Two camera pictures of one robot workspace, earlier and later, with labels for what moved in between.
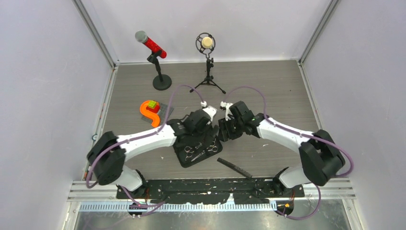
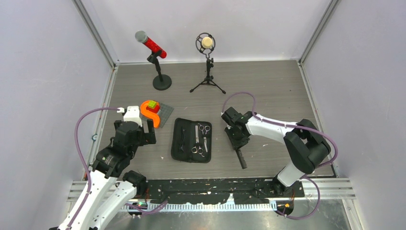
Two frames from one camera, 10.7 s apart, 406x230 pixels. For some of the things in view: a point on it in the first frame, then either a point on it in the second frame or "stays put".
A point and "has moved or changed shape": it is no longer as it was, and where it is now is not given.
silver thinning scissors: x=212 y=148 -> x=194 y=150
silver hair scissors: x=189 y=152 -> x=207 y=128
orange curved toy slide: x=149 y=114 stays put
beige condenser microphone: x=205 y=42 stays put
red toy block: x=155 y=109 stays put
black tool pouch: x=190 y=151 has moved or changed shape
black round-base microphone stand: x=162 y=82 stays put
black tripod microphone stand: x=208 y=78 stays put
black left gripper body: x=204 y=130 -> x=144 y=138
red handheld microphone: x=142 y=37 stays put
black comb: x=234 y=167 -> x=241 y=158
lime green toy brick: x=152 y=104 stays put
